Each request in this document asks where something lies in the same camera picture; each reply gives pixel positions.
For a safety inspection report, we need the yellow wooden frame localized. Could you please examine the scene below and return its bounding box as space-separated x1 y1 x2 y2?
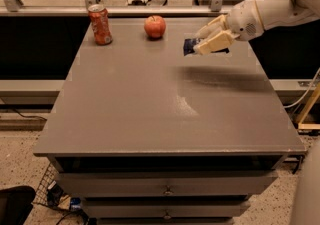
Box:
295 83 320 130

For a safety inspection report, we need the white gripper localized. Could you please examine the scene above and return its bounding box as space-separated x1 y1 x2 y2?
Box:
194 0 264 55

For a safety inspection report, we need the grey lower drawer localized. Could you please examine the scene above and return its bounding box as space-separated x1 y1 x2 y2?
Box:
82 199 250 219

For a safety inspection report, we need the black chair corner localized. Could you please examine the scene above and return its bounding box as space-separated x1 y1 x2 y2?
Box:
0 186 36 225

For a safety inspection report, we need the blue rxbar blueberry wrapper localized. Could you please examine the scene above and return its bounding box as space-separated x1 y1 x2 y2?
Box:
183 38 230 56

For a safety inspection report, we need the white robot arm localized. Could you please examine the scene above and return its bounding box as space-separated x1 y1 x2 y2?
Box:
193 0 320 55

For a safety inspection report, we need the red apple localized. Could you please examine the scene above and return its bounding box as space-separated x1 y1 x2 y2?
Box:
144 15 166 39

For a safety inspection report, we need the grey drawer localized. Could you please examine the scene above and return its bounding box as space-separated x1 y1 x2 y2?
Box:
82 199 250 219
55 171 277 198

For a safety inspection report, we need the wire mesh basket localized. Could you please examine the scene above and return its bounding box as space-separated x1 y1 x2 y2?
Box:
34 164 64 208

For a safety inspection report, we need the grey upper drawer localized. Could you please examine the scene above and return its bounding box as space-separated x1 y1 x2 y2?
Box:
55 171 277 198

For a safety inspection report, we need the orange soda can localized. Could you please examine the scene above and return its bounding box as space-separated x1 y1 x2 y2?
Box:
88 4 112 45

